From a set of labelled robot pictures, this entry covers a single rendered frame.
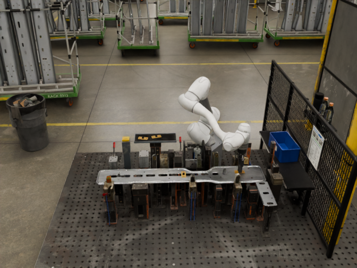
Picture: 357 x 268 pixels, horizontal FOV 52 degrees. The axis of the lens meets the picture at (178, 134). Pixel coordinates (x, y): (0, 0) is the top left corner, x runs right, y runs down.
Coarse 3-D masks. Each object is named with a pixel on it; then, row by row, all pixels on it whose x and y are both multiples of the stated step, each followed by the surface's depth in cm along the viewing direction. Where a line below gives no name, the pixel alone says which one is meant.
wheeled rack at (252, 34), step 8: (256, 16) 977; (264, 16) 887; (256, 24) 984; (200, 32) 962; (224, 32) 944; (248, 32) 961; (256, 32) 962; (192, 40) 916; (200, 40) 915; (208, 40) 915; (216, 40) 915; (224, 40) 915; (232, 40) 915; (240, 40) 915; (248, 40) 915; (256, 40) 915
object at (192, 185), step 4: (192, 184) 282; (192, 188) 281; (196, 188) 281; (192, 192) 283; (196, 192) 284; (192, 196) 285; (192, 200) 288; (192, 204) 290; (188, 208) 300; (192, 208) 292; (188, 212) 301; (192, 212) 294; (188, 216) 298; (192, 216) 296; (196, 216) 300; (192, 220) 296
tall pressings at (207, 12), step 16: (192, 0) 890; (208, 0) 894; (224, 0) 909; (240, 0) 911; (192, 16) 909; (208, 16) 911; (240, 16) 934; (192, 32) 927; (208, 32) 928; (240, 32) 952
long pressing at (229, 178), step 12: (168, 168) 307; (180, 168) 308; (216, 168) 309; (228, 168) 309; (252, 168) 309; (96, 180) 293; (120, 180) 293; (132, 180) 293; (144, 180) 293; (156, 180) 293; (168, 180) 293; (180, 180) 294; (204, 180) 294; (216, 180) 294; (228, 180) 294; (240, 180) 294; (252, 180) 294; (264, 180) 295
